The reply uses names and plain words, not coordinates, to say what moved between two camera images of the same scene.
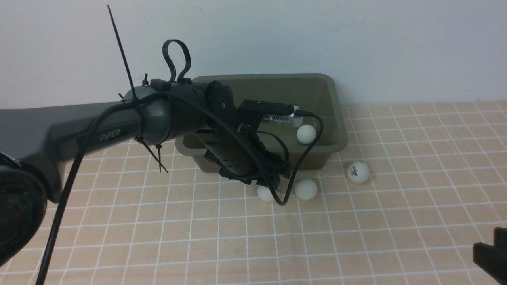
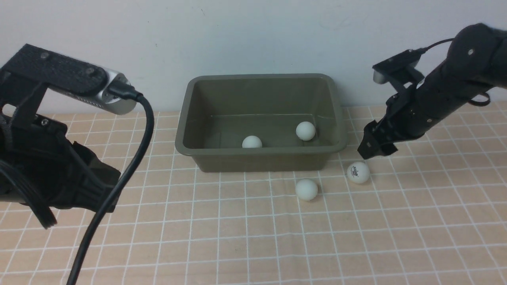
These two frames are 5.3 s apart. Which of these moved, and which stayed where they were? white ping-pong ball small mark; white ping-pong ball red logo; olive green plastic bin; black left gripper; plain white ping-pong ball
Moved: white ping-pong ball red logo; black left gripper
Stayed: white ping-pong ball small mark; plain white ping-pong ball; olive green plastic bin
